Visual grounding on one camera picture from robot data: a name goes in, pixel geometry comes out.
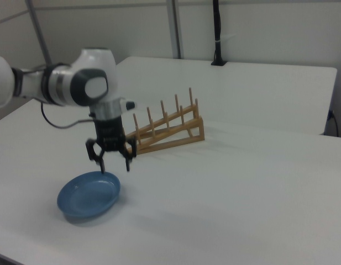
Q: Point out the black stand with white tie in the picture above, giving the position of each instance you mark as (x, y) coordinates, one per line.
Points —
(217, 27)

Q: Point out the grey slanted metal pole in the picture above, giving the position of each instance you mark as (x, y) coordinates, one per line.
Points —
(40, 30)

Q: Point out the grey metal partition post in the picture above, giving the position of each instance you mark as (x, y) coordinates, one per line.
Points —
(175, 27)

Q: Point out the blue round plate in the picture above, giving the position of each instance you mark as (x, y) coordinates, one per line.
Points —
(87, 196)

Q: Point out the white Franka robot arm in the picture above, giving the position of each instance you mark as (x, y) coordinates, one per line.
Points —
(62, 80)

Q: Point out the wooden plate rack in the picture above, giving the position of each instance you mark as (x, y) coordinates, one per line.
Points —
(173, 140)

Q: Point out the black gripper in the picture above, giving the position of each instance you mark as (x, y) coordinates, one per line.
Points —
(109, 132)

